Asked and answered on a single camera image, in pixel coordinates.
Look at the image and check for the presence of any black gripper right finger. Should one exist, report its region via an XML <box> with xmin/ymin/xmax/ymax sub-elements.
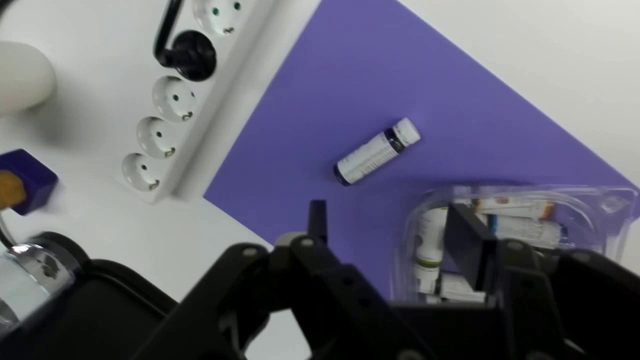
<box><xmin>443</xmin><ymin>202</ymin><xmax>640</xmax><ymax>360</ymax></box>

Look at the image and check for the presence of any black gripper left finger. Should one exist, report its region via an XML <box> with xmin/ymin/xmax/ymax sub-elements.
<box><xmin>132</xmin><ymin>198</ymin><xmax>427</xmax><ymax>360</ymax></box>

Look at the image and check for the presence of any clear plastic clamshell box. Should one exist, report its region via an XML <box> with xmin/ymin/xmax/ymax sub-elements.
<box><xmin>391</xmin><ymin>182</ymin><xmax>640</xmax><ymax>306</ymax></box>

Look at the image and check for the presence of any white power strip orange switch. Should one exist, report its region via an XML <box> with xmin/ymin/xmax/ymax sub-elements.
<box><xmin>118</xmin><ymin>0</ymin><xmax>282</xmax><ymax>206</ymax></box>

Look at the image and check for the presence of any green band vial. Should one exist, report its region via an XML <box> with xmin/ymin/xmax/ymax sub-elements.
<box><xmin>409</xmin><ymin>206</ymin><xmax>450</xmax><ymax>297</ymax></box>

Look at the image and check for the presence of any orange band vial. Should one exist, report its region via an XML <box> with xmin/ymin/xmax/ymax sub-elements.
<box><xmin>474</xmin><ymin>196</ymin><xmax>556</xmax><ymax>224</ymax></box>

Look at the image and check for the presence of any blue band vial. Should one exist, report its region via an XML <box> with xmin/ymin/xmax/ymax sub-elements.
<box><xmin>488</xmin><ymin>219</ymin><xmax>563</xmax><ymax>250</ymax></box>

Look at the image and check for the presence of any purple paper sheet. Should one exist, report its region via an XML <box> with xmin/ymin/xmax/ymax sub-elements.
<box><xmin>201</xmin><ymin>0</ymin><xmax>640</xmax><ymax>303</ymax></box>

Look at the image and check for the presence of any black coffee machine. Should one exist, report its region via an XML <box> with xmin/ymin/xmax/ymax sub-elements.
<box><xmin>0</xmin><ymin>259</ymin><xmax>181</xmax><ymax>360</ymax></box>

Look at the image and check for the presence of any blue yellow small object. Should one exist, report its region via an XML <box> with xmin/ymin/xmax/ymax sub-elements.
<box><xmin>0</xmin><ymin>147</ymin><xmax>59</xmax><ymax>217</ymax></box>

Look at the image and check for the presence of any yellow and blue peg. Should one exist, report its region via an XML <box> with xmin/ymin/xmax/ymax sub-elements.
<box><xmin>0</xmin><ymin>169</ymin><xmax>28</xmax><ymax>211</ymax></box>

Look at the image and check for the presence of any white paper cup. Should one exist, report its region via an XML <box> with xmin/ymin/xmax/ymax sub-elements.
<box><xmin>0</xmin><ymin>38</ymin><xmax>58</xmax><ymax>116</ymax></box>

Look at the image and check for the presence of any black plug with cable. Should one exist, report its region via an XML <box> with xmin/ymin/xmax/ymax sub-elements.
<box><xmin>151</xmin><ymin>0</ymin><xmax>218</xmax><ymax>84</ymax></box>

